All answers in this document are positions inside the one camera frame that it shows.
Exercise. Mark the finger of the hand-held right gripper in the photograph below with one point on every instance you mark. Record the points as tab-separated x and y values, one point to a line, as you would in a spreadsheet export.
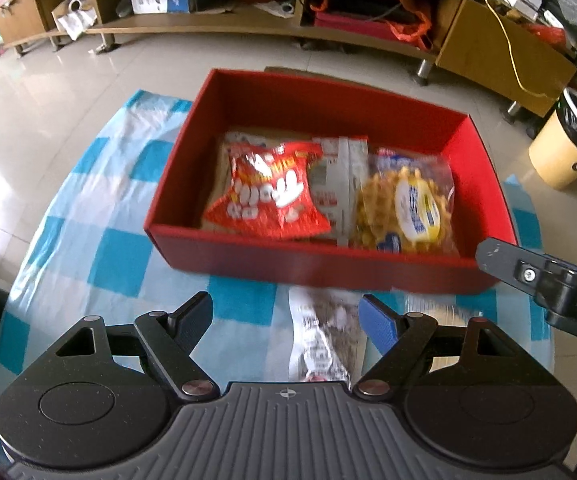
568	295

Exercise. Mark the blue white checkered cloth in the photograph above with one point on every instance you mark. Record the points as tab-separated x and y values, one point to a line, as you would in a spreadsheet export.
93	220

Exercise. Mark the blue white cardboard box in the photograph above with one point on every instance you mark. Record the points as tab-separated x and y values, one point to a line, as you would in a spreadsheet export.
163	0

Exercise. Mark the clear waffle packet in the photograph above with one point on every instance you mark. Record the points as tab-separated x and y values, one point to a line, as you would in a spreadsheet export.
408	205

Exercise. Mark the wooden television stand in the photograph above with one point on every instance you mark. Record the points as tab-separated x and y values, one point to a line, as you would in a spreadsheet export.
493	55

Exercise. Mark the yellow trash bin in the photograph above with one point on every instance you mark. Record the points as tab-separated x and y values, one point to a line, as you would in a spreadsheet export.
558	155

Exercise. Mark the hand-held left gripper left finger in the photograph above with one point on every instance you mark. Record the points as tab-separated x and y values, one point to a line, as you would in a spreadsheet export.
196	317

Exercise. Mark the orange plastic bag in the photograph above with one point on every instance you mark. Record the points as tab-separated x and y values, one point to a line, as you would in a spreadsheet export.
408	30

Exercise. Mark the red cardboard box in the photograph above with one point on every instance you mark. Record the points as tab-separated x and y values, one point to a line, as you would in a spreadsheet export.
248	260

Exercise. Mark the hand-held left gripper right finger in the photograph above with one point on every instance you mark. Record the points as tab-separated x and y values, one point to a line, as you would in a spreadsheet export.
378	321

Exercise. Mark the white snack packet red edges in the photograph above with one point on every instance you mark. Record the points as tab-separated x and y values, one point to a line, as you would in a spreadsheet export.
338	180

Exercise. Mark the clear packet brown snack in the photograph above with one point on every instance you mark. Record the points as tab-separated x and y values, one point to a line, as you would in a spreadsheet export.
328	330

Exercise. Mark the red mesh bag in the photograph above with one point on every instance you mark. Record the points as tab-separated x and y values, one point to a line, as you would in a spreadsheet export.
548	35

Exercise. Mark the white plastic bag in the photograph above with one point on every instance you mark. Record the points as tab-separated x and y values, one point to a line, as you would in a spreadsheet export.
76	22

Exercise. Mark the flat red box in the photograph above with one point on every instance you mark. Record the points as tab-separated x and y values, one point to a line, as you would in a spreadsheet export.
348	25

